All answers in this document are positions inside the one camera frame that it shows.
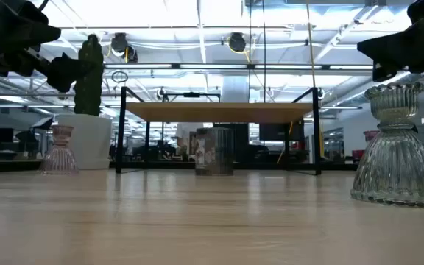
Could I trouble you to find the yellow hanging cable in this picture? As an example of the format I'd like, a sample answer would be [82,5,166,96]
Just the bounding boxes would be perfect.
[305,0,326,160]

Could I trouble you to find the long ceiling light rail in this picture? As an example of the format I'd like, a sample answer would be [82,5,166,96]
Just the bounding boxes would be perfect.
[103,63,375,71]

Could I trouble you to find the white plant pot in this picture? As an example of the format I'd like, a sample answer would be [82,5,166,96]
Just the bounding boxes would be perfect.
[55,113,113,171]

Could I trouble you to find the ribbed metal candle tin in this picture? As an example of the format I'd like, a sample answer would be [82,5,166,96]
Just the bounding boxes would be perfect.
[194,127,234,177]

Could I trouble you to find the silver ceiling air duct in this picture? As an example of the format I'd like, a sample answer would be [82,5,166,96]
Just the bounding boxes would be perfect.
[324,71,411,110]

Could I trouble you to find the black background camera rig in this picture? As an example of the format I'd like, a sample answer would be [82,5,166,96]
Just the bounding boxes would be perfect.
[162,91,222,105]

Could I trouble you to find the dark tilted panel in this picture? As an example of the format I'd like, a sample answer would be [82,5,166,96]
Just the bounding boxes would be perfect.
[31,116,55,131]

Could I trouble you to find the wooden shelf riser black frame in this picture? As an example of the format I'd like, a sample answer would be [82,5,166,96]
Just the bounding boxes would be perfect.
[115,86,322,177]

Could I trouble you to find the black hanging cable loop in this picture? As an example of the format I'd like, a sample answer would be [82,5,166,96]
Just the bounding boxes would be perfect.
[110,70,130,85]

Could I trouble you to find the black background cabinet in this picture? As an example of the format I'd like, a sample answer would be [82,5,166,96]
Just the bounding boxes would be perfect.
[233,123,250,163]

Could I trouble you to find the green artificial cactus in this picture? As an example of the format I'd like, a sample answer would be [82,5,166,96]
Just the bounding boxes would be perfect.
[73,33,105,117]

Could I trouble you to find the black ceiling cable reel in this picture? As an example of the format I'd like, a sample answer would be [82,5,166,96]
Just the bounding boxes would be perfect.
[125,44,139,64]
[110,32,129,54]
[227,32,247,53]

